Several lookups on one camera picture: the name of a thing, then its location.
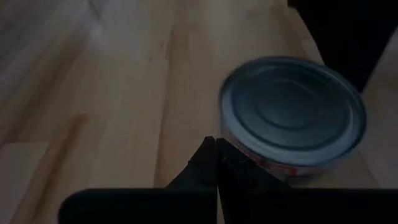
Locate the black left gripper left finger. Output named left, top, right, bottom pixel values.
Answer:
left=58, top=136, right=218, bottom=224

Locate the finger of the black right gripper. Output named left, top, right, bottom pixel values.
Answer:
left=287, top=0, right=398, bottom=93

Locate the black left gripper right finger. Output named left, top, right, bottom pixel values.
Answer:
left=216, top=138, right=398, bottom=224

